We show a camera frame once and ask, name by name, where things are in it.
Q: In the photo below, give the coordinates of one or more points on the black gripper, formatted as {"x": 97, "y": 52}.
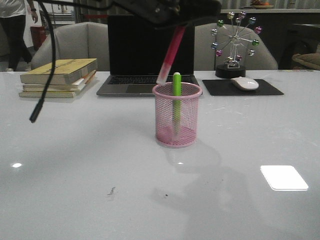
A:
{"x": 164, "y": 14}

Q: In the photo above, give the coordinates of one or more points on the pink highlighter pen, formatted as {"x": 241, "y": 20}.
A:
{"x": 170, "y": 55}

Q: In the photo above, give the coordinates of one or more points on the green highlighter pen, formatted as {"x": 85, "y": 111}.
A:
{"x": 177, "y": 85}

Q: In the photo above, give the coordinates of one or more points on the pink mesh pen holder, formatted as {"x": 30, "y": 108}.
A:
{"x": 189, "y": 114}

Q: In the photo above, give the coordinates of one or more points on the grey laptop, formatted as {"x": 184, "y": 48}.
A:
{"x": 136, "y": 54}

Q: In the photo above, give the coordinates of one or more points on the right beige armchair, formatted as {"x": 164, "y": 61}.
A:
{"x": 204, "y": 56}

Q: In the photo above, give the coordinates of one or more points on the beige armchair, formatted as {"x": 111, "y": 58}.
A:
{"x": 83, "y": 40}
{"x": 204, "y": 56}

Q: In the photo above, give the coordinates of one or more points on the ferris wheel desk ornament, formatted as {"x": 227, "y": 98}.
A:
{"x": 231, "y": 67}

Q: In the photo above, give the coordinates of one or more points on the red barrier belt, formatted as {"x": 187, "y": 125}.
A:
{"x": 95, "y": 16}

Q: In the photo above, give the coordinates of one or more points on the left beige armchair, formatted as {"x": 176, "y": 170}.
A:
{"x": 83, "y": 40}

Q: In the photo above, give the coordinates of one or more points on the fruit bowl on counter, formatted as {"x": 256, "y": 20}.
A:
{"x": 260, "y": 5}

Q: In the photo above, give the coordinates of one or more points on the black mouse pad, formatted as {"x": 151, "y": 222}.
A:
{"x": 224, "y": 87}

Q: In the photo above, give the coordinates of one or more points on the white computer mouse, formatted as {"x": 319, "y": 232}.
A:
{"x": 245, "y": 83}

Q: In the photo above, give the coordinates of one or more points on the top yellow book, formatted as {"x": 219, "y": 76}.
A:
{"x": 66, "y": 71}

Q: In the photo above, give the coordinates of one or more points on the yellow book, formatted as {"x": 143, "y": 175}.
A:
{"x": 52, "y": 94}
{"x": 66, "y": 71}

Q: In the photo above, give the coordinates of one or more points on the middle cream book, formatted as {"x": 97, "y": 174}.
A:
{"x": 75, "y": 86}

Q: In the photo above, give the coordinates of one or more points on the red trash bin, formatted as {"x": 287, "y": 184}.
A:
{"x": 38, "y": 35}

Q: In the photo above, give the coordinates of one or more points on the walking person in background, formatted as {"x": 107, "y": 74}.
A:
{"x": 13, "y": 22}

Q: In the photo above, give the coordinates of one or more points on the bottom yellow book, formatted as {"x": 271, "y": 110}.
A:
{"x": 52, "y": 94}

